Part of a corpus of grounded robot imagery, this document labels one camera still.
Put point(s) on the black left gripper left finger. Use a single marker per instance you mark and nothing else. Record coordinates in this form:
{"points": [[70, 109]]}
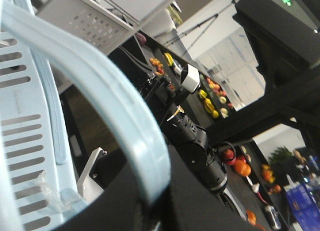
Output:
{"points": [[108, 185]]}

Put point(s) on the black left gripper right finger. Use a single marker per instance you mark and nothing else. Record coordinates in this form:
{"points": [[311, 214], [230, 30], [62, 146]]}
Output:
{"points": [[189, 206]]}

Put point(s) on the light blue plastic basket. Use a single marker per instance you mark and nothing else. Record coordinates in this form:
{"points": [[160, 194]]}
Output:
{"points": [[55, 87]]}

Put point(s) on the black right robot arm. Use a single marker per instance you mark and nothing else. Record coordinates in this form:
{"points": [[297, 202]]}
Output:
{"points": [[191, 143]]}

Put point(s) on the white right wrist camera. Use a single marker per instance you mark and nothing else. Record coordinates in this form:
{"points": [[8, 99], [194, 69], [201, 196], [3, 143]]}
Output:
{"points": [[190, 78]]}

